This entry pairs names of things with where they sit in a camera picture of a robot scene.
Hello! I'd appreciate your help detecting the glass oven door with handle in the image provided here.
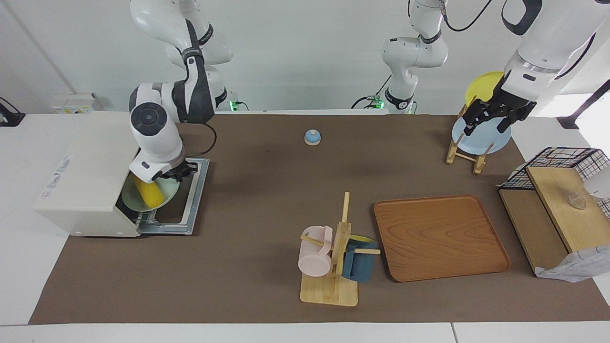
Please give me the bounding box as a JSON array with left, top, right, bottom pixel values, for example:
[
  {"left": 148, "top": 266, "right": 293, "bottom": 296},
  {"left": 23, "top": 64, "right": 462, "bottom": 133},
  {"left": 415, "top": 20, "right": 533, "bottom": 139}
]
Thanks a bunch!
[{"left": 137, "top": 158, "right": 210, "bottom": 236}]

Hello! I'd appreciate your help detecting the yellow corn cob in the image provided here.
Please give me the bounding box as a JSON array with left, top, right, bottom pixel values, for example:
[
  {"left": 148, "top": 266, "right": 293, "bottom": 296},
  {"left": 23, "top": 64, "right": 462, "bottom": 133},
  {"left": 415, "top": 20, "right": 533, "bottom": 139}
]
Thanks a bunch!
[{"left": 132, "top": 176, "right": 163, "bottom": 209}]

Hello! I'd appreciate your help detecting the mint green plate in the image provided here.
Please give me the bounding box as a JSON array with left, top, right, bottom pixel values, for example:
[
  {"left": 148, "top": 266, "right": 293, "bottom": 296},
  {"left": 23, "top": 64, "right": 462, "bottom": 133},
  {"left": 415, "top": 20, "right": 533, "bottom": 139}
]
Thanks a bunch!
[{"left": 122, "top": 174, "right": 181, "bottom": 211}]

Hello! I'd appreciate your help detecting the white toaster oven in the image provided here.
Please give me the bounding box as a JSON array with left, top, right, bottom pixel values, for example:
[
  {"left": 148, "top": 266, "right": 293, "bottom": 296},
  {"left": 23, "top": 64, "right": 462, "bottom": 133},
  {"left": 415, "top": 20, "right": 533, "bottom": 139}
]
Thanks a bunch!
[{"left": 33, "top": 111, "right": 143, "bottom": 237}]

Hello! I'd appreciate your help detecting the light blue plate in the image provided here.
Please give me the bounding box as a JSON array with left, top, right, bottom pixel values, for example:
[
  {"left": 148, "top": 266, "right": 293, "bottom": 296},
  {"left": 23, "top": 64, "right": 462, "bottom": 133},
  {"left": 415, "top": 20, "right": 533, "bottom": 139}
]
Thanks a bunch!
[{"left": 451, "top": 114, "right": 512, "bottom": 155}]

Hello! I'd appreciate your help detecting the yellow plate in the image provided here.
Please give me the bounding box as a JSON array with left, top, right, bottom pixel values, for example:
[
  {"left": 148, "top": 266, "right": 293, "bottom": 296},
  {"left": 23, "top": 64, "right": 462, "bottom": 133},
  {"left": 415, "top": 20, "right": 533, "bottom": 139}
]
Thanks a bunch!
[{"left": 465, "top": 71, "right": 506, "bottom": 109}]

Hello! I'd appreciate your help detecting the wooden plate rack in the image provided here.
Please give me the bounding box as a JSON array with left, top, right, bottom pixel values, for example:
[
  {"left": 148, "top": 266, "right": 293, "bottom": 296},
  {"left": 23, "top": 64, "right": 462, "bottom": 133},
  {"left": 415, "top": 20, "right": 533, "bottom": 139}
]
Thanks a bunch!
[{"left": 446, "top": 105, "right": 494, "bottom": 175}]

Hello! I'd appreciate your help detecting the white grid-pattern cloth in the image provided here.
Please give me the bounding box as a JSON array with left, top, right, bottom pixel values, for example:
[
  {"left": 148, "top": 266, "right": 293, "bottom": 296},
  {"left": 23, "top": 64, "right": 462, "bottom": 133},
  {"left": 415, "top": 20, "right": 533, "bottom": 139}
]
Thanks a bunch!
[
  {"left": 496, "top": 163, "right": 529, "bottom": 187},
  {"left": 534, "top": 245, "right": 610, "bottom": 283}
]

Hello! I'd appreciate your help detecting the black stand leg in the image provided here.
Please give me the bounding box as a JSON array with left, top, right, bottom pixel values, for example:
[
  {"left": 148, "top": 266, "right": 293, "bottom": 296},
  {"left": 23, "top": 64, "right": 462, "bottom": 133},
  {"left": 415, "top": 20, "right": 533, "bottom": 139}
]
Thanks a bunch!
[{"left": 558, "top": 79, "right": 610, "bottom": 130}]

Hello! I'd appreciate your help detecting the brown table mat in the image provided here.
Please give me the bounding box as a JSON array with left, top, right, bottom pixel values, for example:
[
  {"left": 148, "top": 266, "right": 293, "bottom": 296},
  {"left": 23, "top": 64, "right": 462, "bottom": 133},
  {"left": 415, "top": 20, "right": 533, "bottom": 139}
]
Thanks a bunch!
[{"left": 29, "top": 113, "right": 610, "bottom": 324}]

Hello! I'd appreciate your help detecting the white pitcher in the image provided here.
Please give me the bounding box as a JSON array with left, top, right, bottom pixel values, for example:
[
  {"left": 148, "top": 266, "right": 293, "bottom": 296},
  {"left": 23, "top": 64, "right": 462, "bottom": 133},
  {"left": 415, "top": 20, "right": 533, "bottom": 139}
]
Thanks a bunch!
[{"left": 584, "top": 167, "right": 610, "bottom": 200}]

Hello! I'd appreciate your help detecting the brown wooden tray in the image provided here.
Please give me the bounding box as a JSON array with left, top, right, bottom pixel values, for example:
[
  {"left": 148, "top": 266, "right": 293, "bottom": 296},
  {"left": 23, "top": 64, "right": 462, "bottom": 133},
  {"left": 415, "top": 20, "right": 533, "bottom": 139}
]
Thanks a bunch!
[{"left": 373, "top": 194, "right": 511, "bottom": 283}]

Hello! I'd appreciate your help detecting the white power strip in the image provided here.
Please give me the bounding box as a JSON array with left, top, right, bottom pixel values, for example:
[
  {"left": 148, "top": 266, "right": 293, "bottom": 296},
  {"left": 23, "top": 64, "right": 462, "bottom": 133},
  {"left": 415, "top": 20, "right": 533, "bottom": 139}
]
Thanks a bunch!
[{"left": 51, "top": 93, "right": 103, "bottom": 114}]

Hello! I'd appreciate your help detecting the pink mug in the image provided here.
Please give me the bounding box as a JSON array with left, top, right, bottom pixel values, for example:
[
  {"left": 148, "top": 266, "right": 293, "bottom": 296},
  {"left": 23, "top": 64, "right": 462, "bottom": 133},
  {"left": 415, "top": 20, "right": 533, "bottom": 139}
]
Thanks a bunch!
[{"left": 298, "top": 226, "right": 334, "bottom": 278}]

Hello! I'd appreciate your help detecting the black clamp device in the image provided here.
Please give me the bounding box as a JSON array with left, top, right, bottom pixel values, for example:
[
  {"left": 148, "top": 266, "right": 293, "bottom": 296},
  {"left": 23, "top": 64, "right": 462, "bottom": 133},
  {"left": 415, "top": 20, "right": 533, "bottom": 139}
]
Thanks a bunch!
[{"left": 0, "top": 98, "right": 25, "bottom": 127}]

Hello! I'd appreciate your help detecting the dark teal mug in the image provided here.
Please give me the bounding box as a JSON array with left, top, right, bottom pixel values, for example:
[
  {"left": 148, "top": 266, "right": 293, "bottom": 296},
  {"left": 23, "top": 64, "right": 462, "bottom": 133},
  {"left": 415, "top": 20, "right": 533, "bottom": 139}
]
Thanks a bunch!
[{"left": 342, "top": 234, "right": 377, "bottom": 282}]

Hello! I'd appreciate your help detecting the wooden mug tree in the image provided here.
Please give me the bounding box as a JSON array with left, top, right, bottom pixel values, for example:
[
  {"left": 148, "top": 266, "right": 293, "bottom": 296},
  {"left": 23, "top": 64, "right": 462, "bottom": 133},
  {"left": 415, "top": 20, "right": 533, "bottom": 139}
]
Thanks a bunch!
[{"left": 300, "top": 192, "right": 382, "bottom": 307}]

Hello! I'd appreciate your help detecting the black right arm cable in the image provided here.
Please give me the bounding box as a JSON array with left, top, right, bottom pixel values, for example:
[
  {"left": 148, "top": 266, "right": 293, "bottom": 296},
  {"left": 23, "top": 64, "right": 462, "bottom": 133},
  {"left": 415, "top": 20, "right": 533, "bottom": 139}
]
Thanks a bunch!
[{"left": 181, "top": 121, "right": 218, "bottom": 159}]

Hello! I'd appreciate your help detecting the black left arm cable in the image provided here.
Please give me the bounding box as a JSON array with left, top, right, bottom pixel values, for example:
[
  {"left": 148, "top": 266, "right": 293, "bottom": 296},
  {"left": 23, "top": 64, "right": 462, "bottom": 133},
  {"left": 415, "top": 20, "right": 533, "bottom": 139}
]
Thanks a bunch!
[{"left": 441, "top": 0, "right": 494, "bottom": 32}]

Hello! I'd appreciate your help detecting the wooden shelf with wire frame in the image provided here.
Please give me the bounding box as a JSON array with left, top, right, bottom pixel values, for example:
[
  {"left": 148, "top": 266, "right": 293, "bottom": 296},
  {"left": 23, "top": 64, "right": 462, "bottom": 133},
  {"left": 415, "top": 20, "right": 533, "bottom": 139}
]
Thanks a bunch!
[{"left": 498, "top": 147, "right": 610, "bottom": 277}]

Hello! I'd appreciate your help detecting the black arm base cable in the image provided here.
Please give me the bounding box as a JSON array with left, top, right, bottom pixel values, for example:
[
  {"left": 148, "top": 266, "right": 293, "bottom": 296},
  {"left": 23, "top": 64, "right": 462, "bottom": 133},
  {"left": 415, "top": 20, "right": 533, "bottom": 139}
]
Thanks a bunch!
[{"left": 352, "top": 75, "right": 392, "bottom": 109}]

